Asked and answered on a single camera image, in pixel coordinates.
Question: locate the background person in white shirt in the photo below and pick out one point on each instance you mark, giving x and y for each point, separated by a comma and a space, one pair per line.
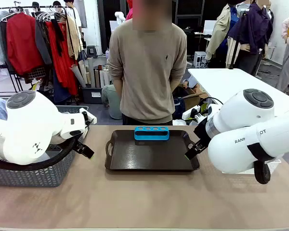
75, 16

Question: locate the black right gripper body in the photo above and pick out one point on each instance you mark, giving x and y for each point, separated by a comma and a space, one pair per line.
202, 132

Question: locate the blue test tube rack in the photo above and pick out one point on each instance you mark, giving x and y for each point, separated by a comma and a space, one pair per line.
151, 136

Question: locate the dark brown plastic tray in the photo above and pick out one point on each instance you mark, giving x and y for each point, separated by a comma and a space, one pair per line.
147, 156

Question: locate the cream paper roll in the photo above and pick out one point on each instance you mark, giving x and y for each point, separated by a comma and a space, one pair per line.
82, 69

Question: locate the white paper roll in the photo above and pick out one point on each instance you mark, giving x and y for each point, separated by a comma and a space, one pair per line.
101, 79
106, 78

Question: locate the small white background robot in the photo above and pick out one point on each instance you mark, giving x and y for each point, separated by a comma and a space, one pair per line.
120, 15

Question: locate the person in beige sweater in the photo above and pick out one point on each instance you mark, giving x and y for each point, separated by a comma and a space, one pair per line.
147, 72

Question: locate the mannequin in beige trench coat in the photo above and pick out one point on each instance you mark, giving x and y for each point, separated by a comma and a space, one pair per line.
219, 31

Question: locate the large grey plastic basket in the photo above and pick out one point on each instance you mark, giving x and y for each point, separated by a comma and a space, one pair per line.
26, 178

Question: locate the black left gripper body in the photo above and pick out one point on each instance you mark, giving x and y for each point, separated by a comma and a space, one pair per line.
82, 142

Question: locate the red coat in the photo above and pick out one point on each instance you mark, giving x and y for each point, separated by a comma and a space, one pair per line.
21, 43

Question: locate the white monitor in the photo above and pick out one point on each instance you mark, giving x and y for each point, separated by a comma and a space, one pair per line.
209, 27

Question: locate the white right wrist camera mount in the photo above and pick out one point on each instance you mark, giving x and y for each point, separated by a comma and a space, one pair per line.
189, 114

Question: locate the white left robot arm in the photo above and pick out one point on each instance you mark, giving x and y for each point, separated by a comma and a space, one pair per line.
26, 125

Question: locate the white computer tower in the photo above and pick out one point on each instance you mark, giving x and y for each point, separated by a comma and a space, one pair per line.
199, 60

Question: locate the beige coat on hanger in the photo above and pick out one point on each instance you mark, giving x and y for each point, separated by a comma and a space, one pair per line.
73, 36

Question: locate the background person in red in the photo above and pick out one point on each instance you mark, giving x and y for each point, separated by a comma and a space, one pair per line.
129, 10

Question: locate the small grey plastic basket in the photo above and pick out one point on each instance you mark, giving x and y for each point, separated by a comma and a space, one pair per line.
69, 109

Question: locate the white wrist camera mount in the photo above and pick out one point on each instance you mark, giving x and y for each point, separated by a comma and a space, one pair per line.
189, 114
91, 118

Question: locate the dark grey coat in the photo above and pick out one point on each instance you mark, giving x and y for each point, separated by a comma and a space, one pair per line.
42, 43

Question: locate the dark blue bag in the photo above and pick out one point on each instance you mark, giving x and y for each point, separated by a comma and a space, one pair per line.
179, 106

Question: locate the dark grey storage bin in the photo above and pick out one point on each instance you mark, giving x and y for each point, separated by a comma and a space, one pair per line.
91, 96

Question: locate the pale grey tall roll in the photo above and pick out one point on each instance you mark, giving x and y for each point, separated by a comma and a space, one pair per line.
91, 72

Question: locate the brown paper roll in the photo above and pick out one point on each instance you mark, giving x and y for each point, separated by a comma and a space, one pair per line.
96, 79

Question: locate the white plastic mesh basket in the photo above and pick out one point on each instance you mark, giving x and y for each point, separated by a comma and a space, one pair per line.
274, 161

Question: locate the grey paper roll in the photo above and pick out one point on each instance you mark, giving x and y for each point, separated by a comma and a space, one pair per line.
77, 77

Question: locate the black scarf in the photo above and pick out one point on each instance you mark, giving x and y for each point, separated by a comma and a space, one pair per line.
57, 33

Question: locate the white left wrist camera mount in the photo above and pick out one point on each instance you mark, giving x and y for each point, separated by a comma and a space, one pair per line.
91, 118

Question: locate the white plastic bag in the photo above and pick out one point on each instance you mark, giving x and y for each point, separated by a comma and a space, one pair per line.
179, 122

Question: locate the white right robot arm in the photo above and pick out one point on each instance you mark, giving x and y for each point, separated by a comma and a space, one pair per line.
243, 113

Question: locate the black step stool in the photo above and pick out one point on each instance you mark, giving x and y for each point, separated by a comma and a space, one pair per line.
91, 51

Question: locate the cardboard box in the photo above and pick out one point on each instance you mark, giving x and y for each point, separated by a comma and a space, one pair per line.
192, 98

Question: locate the red dress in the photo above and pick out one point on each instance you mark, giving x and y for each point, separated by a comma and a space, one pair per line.
62, 67

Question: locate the black metal clothes rack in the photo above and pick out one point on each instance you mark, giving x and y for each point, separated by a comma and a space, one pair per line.
4, 8

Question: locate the green chair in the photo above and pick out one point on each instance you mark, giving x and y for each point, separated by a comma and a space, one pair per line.
204, 108

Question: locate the white screen panel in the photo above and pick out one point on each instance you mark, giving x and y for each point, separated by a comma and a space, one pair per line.
114, 26

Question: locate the white desk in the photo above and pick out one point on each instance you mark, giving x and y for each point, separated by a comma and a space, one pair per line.
231, 81

